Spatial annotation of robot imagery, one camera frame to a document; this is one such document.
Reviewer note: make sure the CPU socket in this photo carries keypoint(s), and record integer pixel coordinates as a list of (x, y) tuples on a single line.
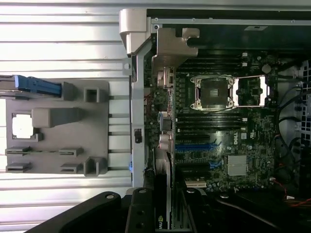
[(212, 93)]

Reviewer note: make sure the green RAM stick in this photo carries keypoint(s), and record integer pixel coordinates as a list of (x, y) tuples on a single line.
[(36, 152)]

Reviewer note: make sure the silver CPU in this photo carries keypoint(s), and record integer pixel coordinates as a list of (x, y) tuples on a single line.
[(22, 127)]

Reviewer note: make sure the blue expansion slot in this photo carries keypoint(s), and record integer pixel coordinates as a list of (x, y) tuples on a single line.
[(192, 148)]

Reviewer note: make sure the grey parts rack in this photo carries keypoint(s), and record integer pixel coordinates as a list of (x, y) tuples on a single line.
[(73, 140)]

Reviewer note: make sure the silver chipset heatsink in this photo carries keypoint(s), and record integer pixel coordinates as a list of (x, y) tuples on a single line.
[(237, 165)]

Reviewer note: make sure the green motherboard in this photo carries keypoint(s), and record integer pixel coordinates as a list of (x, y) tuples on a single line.
[(255, 145)]

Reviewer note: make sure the open grey PC case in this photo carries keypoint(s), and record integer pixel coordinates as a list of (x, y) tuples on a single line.
[(138, 97)]

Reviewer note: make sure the metal socket cover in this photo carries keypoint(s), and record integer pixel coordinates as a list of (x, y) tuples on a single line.
[(263, 92)]

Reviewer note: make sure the blue case latch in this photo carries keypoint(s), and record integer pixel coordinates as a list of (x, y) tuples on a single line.
[(130, 166)]

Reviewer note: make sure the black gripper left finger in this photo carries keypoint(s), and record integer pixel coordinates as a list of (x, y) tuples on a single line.
[(141, 211)]

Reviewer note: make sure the hard disk with blue carrier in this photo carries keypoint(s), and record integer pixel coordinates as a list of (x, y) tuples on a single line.
[(36, 86)]

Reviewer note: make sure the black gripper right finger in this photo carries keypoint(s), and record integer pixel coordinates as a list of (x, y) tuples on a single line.
[(196, 211)]

